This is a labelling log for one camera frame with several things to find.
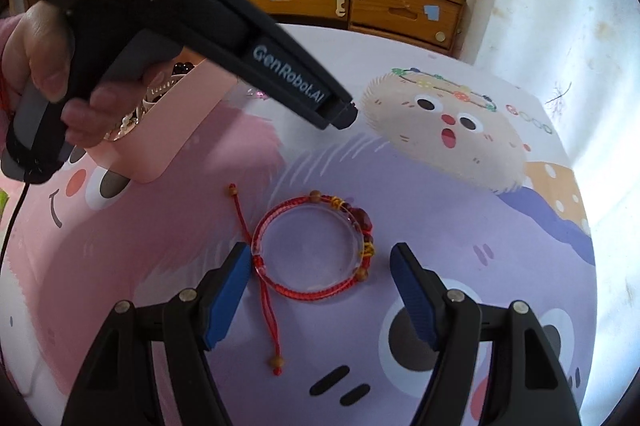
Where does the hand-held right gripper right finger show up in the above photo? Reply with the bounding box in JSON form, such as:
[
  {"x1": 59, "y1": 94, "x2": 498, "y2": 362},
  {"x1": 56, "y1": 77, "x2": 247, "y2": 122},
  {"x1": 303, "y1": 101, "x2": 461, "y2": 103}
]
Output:
[{"x1": 389, "y1": 242, "x2": 584, "y2": 426}]

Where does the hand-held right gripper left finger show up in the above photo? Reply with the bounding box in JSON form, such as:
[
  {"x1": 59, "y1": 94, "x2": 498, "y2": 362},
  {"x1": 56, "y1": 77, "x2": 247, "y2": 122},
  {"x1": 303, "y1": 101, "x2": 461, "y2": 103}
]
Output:
[{"x1": 74, "y1": 242, "x2": 253, "y2": 426}]

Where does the red cord bracelet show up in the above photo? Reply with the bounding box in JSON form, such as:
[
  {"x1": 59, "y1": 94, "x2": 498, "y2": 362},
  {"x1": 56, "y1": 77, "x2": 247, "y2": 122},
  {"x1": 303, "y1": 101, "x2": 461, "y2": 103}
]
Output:
[{"x1": 227, "y1": 183, "x2": 376, "y2": 377}]

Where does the clear bangle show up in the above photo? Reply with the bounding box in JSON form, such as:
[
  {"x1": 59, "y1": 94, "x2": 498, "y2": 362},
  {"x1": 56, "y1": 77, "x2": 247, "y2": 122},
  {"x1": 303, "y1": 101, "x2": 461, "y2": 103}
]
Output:
[{"x1": 251, "y1": 198, "x2": 374, "y2": 301}]

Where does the pink strap wristwatch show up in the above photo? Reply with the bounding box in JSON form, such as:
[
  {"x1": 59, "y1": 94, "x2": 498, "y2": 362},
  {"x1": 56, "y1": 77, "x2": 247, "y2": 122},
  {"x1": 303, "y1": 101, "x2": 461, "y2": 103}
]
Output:
[{"x1": 135, "y1": 73, "x2": 188, "y2": 117}]

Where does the pink plastic box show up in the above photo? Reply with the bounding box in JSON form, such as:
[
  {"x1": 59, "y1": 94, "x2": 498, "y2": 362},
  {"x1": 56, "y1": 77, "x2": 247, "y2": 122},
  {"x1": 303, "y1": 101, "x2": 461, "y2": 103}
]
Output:
[{"x1": 95, "y1": 50, "x2": 242, "y2": 185}]

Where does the person's left forearm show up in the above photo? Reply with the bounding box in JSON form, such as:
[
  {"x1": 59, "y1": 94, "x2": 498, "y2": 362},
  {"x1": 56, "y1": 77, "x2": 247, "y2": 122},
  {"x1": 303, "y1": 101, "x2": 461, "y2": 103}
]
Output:
[{"x1": 0, "y1": 16, "x2": 18, "y2": 111}]

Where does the person's left hand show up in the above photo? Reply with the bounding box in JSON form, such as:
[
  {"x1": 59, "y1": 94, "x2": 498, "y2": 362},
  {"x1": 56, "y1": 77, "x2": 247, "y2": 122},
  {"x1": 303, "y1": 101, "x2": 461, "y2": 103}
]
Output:
[{"x1": 6, "y1": 0, "x2": 165, "y2": 147}]

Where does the wooden desk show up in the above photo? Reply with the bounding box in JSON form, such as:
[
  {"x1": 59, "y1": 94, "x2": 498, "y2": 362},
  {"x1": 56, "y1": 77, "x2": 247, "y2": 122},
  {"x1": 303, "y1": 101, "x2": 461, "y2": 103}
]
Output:
[{"x1": 215, "y1": 0, "x2": 468, "y2": 59}]

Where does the white leaf print curtain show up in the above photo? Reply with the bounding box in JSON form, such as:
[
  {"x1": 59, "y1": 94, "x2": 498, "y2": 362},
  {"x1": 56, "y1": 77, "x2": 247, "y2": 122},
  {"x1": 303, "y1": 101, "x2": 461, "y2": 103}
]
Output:
[{"x1": 452, "y1": 0, "x2": 640, "y2": 257}]

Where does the black cable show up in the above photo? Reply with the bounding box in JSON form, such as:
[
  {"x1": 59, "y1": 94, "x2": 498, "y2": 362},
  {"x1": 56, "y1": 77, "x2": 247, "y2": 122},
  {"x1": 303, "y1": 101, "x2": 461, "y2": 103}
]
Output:
[{"x1": 0, "y1": 181, "x2": 28, "y2": 261}]

